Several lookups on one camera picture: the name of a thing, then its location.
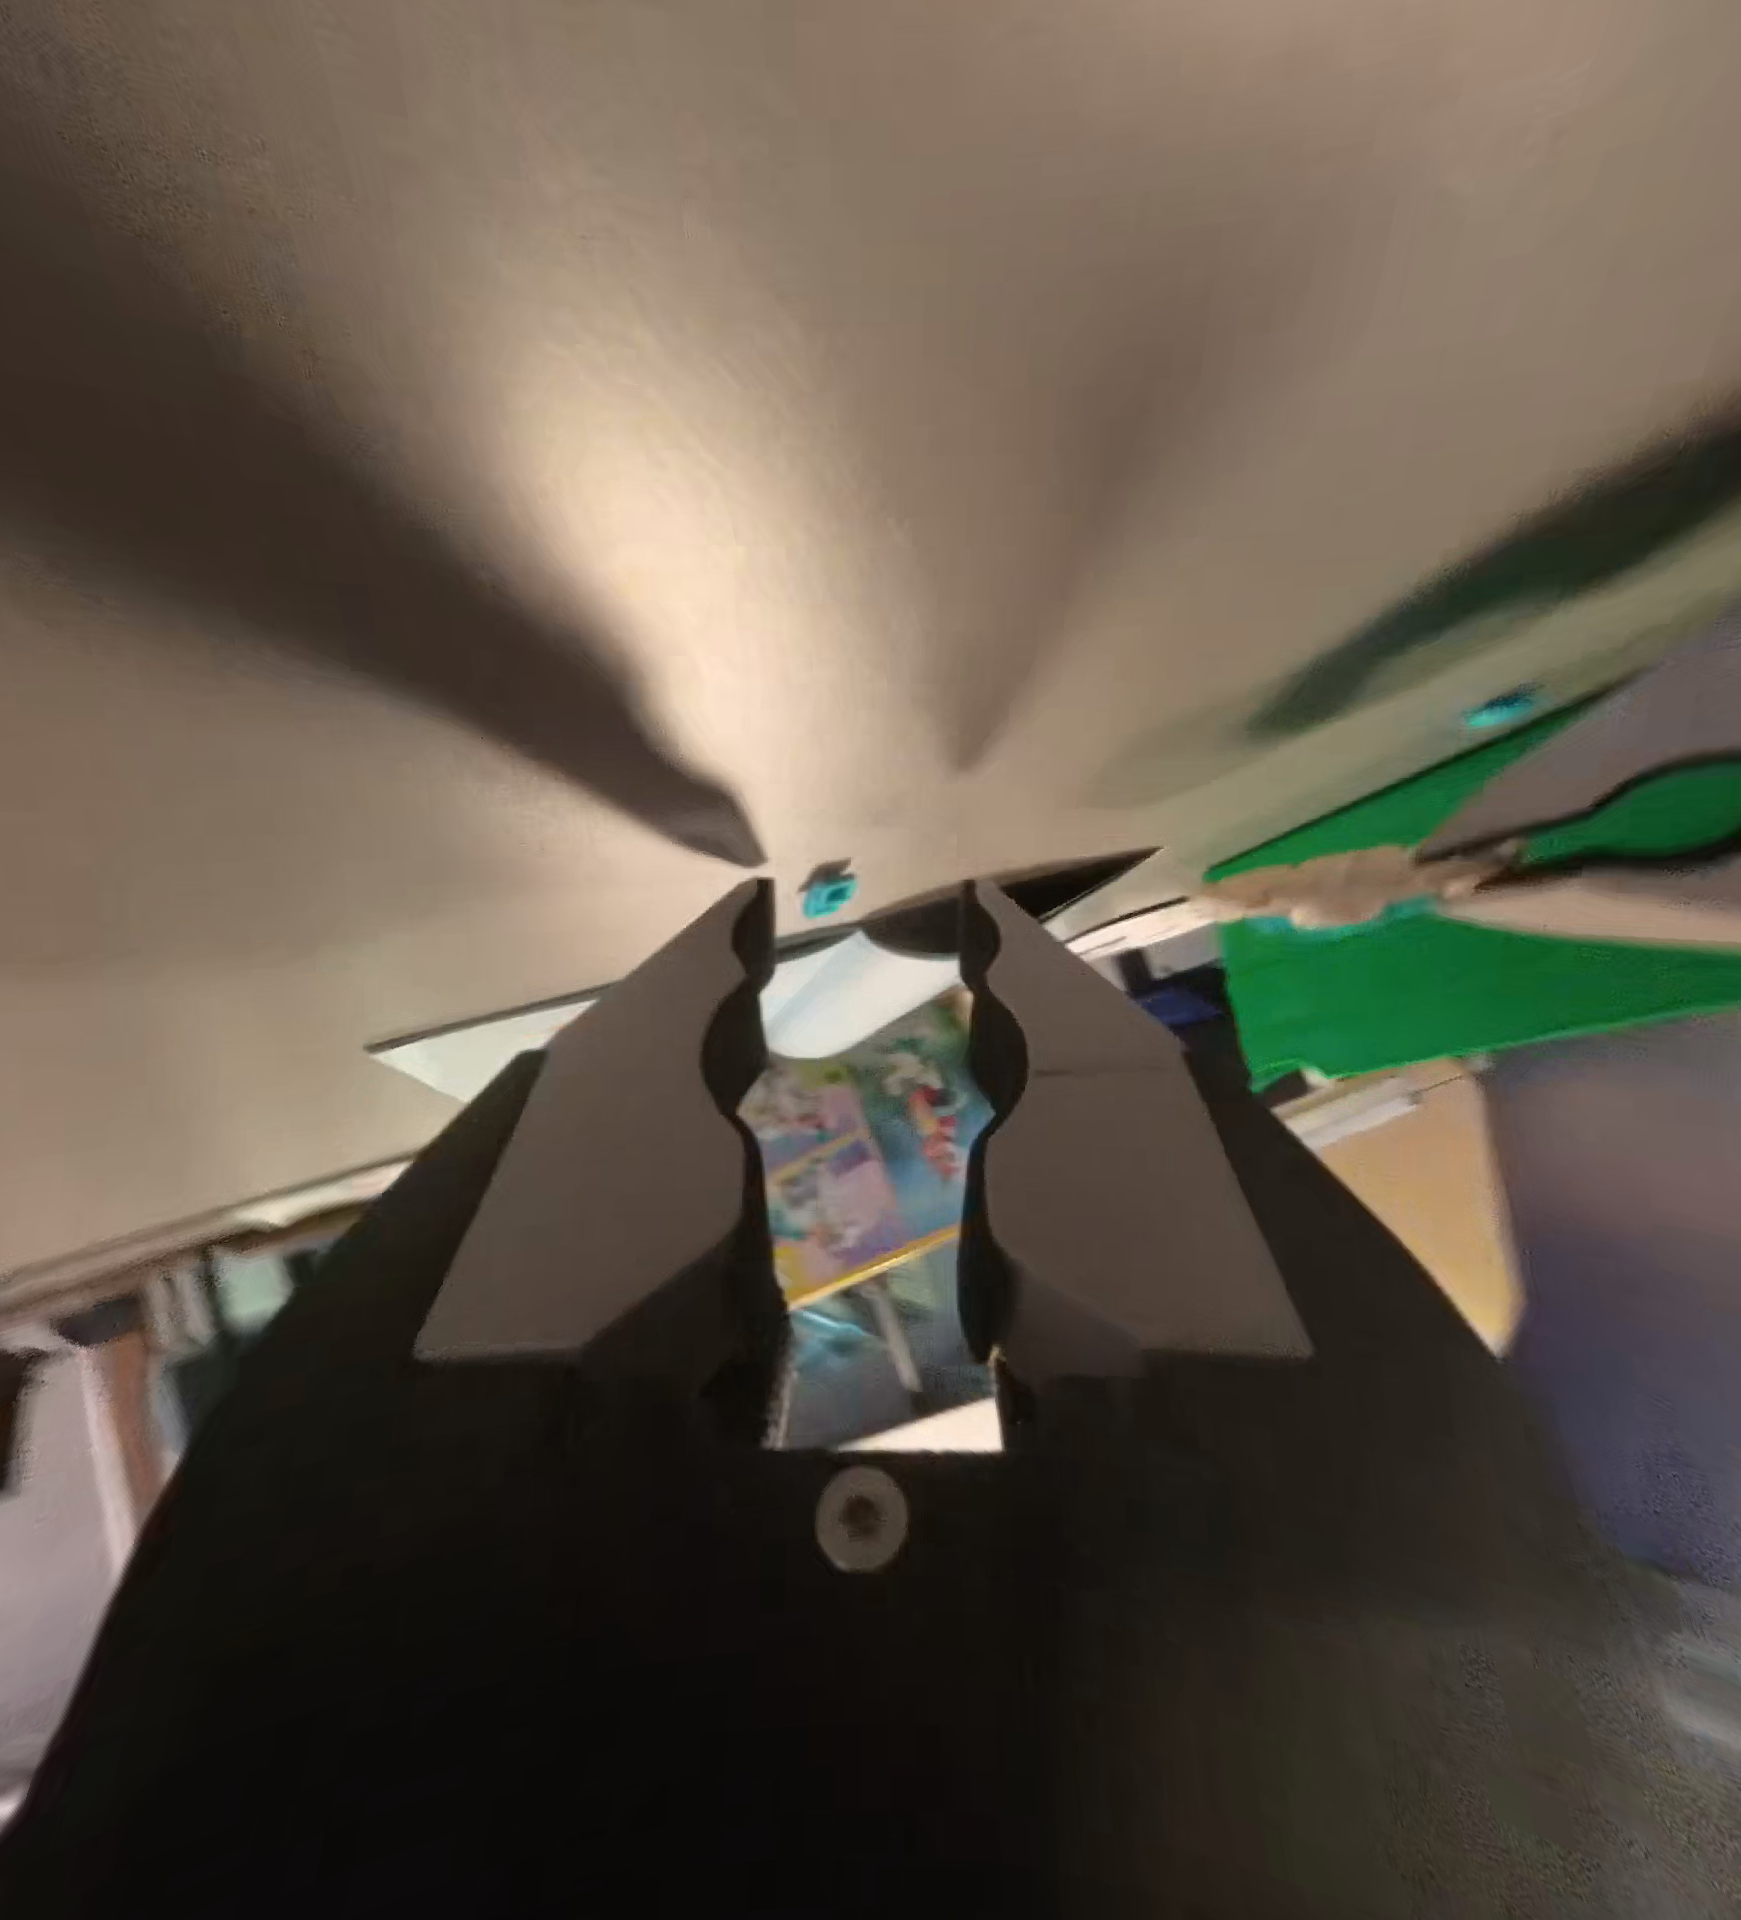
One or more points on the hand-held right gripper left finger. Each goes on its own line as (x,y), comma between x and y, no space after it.
(600,1200)

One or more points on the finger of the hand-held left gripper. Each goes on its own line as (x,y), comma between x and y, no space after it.
(1679,704)
(1710,907)

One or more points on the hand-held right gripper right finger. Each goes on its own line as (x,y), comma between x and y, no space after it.
(1139,1200)

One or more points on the round white lego plate assembly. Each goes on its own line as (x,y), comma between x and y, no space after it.
(1334,894)

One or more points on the teal lego brick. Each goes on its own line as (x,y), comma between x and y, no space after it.
(1503,713)
(827,889)

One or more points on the yellow lego set box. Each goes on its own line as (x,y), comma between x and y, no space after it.
(854,1156)

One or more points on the lego instruction booklet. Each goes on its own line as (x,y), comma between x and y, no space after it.
(854,989)

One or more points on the green plastic bin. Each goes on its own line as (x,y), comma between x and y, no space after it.
(1410,1005)

